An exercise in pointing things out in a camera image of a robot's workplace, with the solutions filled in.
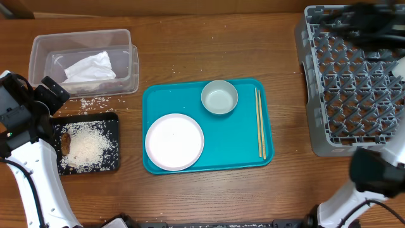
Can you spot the scattered rice grains on table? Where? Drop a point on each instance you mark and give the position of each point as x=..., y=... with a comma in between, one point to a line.
x=102, y=104

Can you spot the brown food scrap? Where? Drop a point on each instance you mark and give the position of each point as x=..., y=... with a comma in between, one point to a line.
x=65, y=143

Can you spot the white napkin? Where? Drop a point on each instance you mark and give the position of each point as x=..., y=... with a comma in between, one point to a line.
x=92, y=68

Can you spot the rice pile on tray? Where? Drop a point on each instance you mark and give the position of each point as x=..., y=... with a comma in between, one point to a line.
x=88, y=147

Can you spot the teal serving tray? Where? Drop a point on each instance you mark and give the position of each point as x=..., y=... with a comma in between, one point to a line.
x=231, y=140

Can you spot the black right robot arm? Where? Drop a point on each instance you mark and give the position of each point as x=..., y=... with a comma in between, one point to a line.
x=374, y=175

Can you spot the wooden chopstick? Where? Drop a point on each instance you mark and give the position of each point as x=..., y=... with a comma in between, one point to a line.
x=261, y=126
x=258, y=122

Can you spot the black plastic tray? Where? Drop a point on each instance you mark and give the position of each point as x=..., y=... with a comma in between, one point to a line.
x=95, y=142

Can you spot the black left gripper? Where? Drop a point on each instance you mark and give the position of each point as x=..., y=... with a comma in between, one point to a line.
x=54, y=103

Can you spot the white paper cup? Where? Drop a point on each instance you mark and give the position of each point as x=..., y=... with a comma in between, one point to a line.
x=399, y=70

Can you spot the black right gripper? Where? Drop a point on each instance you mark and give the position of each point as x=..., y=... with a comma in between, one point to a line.
x=353, y=12

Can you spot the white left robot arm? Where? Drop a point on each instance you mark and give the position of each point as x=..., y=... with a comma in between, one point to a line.
x=26, y=147

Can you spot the clear plastic bin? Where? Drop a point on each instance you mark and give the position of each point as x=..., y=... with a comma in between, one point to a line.
x=53, y=53

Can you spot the grey bowl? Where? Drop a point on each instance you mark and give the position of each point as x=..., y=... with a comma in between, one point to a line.
x=219, y=97

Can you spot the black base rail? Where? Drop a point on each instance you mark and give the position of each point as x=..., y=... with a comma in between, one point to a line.
x=277, y=223

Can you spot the large white plate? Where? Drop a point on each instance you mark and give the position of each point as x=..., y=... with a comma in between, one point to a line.
x=174, y=142

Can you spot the grey dishwasher rack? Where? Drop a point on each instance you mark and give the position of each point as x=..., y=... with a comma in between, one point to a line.
x=354, y=101

